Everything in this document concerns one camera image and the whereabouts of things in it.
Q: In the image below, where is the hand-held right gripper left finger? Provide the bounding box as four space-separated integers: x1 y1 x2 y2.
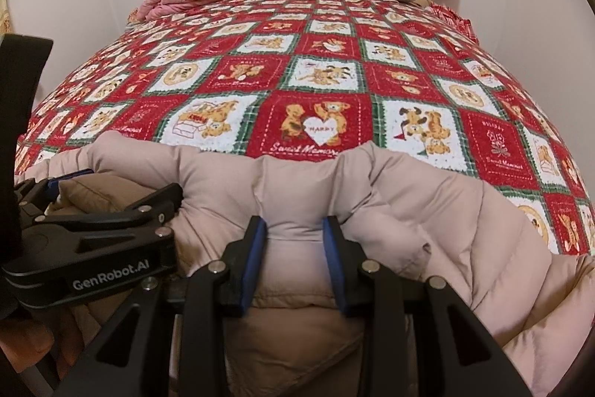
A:
56 215 268 397

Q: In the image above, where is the red printed bear bedspread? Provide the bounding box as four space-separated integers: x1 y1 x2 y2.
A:
14 0 595 256

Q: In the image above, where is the beige quilted puffer jacket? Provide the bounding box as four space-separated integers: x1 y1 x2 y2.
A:
14 131 595 397

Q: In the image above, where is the person's left hand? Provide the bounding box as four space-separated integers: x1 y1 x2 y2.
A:
0 319 55 384

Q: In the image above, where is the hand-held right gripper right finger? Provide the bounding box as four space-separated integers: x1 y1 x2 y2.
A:
322 215 533 397

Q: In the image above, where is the red patterned cloth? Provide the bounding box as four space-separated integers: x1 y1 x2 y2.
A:
430 3 479 45

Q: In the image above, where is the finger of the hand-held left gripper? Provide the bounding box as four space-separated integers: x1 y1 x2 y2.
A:
14 168 94 205
28 182 184 236

